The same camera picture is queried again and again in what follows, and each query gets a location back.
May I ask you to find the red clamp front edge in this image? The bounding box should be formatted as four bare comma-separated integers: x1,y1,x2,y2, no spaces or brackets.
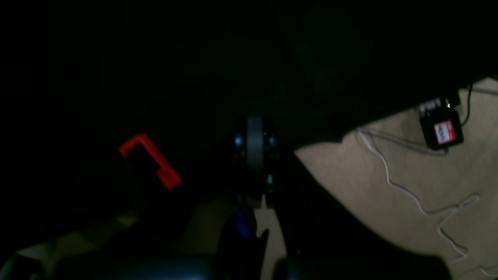
119,132,182,191

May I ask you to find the black table cloth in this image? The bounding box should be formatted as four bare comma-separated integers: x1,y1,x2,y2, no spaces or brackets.
0,0,498,280

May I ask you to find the white thin cable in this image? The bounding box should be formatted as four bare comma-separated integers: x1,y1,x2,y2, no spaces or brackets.
356,128,498,277

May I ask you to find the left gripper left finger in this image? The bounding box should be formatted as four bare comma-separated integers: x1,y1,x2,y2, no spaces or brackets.
217,117,257,280

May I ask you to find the black power adapter red label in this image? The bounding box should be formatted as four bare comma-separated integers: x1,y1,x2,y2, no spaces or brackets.
416,97,464,151

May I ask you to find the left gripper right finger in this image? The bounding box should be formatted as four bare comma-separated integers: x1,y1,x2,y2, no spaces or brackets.
255,117,451,280

